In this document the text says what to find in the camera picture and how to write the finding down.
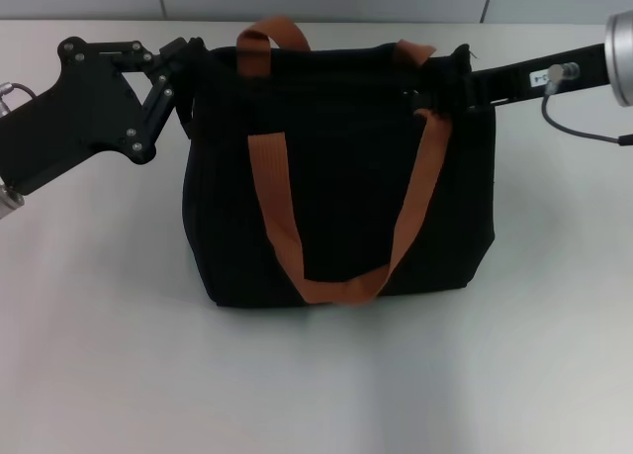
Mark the grey left gripper cable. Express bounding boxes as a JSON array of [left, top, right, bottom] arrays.
[[0, 80, 37, 114]]

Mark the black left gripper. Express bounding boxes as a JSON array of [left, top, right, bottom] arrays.
[[0, 36, 197, 198]]

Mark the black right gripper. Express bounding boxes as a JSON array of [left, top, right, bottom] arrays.
[[410, 42, 612, 117]]

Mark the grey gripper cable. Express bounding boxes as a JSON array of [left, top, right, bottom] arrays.
[[0, 80, 37, 114], [541, 62, 633, 147]]

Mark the grey right gripper cable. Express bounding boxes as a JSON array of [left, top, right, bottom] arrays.
[[541, 62, 633, 147]]

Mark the black food bag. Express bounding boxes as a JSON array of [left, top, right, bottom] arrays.
[[181, 16, 497, 310]]

